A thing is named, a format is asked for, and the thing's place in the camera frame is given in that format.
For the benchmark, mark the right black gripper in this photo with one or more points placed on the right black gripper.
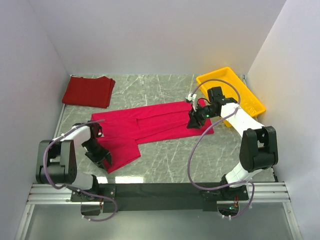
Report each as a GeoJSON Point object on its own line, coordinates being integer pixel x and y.
{"type": "Point", "coordinates": [194, 119]}

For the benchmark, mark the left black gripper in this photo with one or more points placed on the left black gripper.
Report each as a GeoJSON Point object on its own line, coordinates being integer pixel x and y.
{"type": "Point", "coordinates": [99, 158]}

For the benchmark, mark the pink t-shirt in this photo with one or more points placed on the pink t-shirt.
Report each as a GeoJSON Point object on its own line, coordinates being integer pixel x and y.
{"type": "Point", "coordinates": [124, 130]}

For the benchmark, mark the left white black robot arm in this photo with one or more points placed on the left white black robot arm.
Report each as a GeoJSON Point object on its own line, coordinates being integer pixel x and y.
{"type": "Point", "coordinates": [57, 164]}

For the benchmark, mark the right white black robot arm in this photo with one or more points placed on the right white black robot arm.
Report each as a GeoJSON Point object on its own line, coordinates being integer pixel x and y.
{"type": "Point", "coordinates": [258, 148]}

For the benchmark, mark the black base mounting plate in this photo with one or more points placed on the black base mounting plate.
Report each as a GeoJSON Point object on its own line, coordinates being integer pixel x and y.
{"type": "Point", "coordinates": [168, 196]}

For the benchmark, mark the folded dark red t-shirt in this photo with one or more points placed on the folded dark red t-shirt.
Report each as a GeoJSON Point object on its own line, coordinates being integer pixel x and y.
{"type": "Point", "coordinates": [89, 92]}

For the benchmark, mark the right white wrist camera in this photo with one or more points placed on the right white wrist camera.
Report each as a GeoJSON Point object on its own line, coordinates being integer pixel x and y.
{"type": "Point", "coordinates": [190, 98]}

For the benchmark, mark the aluminium frame rail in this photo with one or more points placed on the aluminium frame rail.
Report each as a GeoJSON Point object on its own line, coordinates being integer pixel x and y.
{"type": "Point", "coordinates": [270, 192]}

